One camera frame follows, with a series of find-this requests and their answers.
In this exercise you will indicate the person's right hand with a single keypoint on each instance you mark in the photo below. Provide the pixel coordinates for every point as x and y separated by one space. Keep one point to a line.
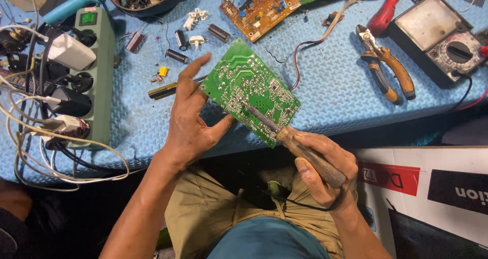
339 163

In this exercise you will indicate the person's left hand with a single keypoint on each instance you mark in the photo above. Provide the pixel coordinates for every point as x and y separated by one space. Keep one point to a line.
186 129

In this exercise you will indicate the green printed circuit board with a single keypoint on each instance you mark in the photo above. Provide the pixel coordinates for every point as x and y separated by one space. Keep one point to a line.
251 83

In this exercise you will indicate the yellow and black screwdriver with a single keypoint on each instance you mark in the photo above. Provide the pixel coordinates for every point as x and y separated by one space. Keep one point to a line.
164 91

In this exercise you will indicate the small resistors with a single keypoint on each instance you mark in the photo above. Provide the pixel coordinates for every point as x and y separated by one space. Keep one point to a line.
156 79

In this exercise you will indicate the small yellow component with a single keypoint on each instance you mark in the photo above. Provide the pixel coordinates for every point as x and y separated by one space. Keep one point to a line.
163 71

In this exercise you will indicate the slim black capacitor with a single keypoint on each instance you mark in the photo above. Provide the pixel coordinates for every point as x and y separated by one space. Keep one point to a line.
177 56

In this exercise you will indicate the person's khaki shorts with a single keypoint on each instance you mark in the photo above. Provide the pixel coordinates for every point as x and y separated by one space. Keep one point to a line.
198 209

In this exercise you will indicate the blue foam mat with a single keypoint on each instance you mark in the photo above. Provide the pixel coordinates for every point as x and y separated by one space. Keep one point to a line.
324 83

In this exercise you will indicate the small white plastic piece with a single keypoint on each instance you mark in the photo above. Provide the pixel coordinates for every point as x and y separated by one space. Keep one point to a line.
196 41

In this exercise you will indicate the black capacitor with white stripe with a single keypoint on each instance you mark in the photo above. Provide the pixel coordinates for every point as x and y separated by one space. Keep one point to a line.
181 40

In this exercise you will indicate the white cardboard box red label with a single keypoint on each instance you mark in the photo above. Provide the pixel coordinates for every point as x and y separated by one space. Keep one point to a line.
427 198

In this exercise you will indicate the green power strip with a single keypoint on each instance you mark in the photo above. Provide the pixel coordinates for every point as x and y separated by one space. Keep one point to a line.
101 80

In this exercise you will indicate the maroon box component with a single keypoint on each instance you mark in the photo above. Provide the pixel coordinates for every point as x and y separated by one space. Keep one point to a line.
135 42

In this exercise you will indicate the dark brown capacitor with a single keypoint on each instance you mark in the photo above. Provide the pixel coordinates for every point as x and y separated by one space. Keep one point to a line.
219 33

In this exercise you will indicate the person's blue shirt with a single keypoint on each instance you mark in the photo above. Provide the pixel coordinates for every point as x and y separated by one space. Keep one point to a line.
267 240

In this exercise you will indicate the orange and blue side cutters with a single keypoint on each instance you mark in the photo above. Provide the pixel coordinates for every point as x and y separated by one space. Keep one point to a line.
381 66

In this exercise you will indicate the white plastic connector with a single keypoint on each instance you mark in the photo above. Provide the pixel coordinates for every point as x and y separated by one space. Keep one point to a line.
195 18

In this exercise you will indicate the round black plug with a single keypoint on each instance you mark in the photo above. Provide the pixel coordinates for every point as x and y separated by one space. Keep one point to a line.
81 82

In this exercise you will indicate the white and brown adapter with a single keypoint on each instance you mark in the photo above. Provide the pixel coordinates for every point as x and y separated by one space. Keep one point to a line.
70 126

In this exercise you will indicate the black power adapter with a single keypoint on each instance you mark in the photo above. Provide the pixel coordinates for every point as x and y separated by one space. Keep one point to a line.
72 102

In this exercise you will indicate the black bowl of parts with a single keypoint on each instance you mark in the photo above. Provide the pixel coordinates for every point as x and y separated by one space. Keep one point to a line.
146 0

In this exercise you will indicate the white charger plug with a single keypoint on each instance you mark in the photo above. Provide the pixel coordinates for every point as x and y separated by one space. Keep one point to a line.
72 51

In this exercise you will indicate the brown circuit board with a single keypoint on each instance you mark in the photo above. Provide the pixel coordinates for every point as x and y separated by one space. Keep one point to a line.
261 11

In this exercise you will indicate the black multimeter probe lead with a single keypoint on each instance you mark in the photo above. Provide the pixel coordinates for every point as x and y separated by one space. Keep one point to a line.
463 93

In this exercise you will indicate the small brown board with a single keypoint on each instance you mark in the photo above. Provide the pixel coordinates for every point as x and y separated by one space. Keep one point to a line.
332 19

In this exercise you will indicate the red multimeter probe lead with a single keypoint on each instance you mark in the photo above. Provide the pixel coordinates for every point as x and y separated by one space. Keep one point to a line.
476 101

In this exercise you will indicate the black analog multimeter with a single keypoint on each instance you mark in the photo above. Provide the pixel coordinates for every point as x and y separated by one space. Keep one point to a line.
434 38

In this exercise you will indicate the blue glue gun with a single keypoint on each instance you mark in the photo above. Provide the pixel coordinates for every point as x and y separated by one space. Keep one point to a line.
70 5

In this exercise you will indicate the heap of dark electrical parts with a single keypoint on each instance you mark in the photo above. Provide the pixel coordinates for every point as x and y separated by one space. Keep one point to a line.
19 57

